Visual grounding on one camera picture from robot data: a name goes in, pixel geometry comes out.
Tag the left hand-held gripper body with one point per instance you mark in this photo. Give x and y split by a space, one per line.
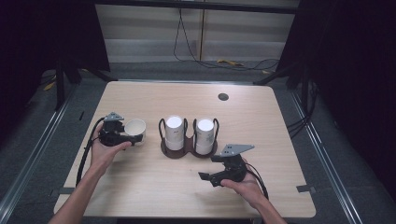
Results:
111 133

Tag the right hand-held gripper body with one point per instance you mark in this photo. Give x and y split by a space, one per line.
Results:
232 169

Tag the single white paper cup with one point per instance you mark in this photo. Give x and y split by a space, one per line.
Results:
135 126

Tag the person's left hand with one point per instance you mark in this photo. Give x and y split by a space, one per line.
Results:
104 154

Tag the person's right hand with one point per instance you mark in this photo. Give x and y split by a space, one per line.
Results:
249 188

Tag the round dark table grommet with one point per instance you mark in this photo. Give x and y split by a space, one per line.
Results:
223 96

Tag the black metal stand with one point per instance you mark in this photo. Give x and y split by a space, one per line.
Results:
304 93
59 90

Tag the grey table edge clip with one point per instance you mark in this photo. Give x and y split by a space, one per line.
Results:
63 190
305 188

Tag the black curtain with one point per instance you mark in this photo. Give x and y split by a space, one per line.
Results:
37 46
358 77

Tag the black overhead beam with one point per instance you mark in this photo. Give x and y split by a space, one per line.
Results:
199 5

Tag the metal floor rail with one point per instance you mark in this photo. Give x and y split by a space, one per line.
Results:
330 161
28 168

